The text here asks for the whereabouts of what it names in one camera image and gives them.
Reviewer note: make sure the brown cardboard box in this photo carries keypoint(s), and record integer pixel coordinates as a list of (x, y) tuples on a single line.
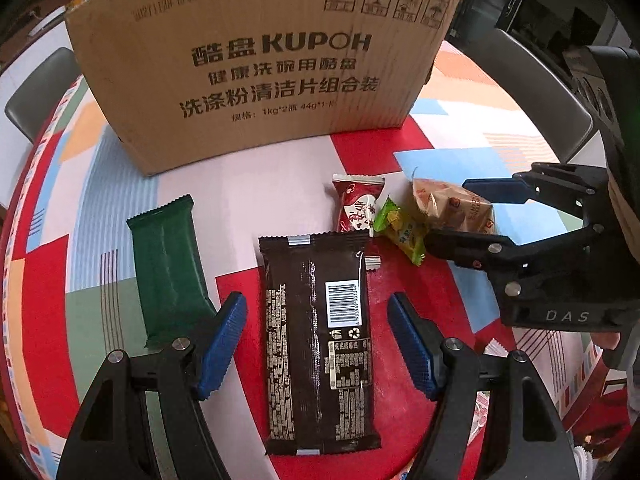
[(250, 85)]

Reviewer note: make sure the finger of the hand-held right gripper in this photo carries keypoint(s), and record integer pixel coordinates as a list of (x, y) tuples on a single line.
[(495, 191), (470, 247)]

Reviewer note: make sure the colourful patchwork tablecloth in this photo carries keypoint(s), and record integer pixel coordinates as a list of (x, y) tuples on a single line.
[(75, 210)]

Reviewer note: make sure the green and yellow candy packet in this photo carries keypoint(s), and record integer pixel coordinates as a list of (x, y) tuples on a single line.
[(400, 230)]

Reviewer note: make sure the red and white candy packet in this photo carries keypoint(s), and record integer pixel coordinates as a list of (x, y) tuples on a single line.
[(357, 205)]

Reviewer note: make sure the dark brown snack packet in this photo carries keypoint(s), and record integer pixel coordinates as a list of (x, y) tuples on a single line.
[(300, 350)]

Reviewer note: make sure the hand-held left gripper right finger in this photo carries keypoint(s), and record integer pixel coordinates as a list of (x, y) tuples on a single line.
[(415, 345)]

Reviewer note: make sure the green snack packet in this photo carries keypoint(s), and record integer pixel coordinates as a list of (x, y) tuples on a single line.
[(167, 270)]

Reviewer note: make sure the tan bread packet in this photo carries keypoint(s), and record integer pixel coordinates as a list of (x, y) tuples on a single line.
[(445, 207)]

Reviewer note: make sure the dark grey chair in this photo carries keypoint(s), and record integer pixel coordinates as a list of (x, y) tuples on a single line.
[(525, 85), (40, 95)]

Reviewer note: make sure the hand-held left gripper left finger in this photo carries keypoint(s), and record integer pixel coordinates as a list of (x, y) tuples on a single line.
[(222, 345)]

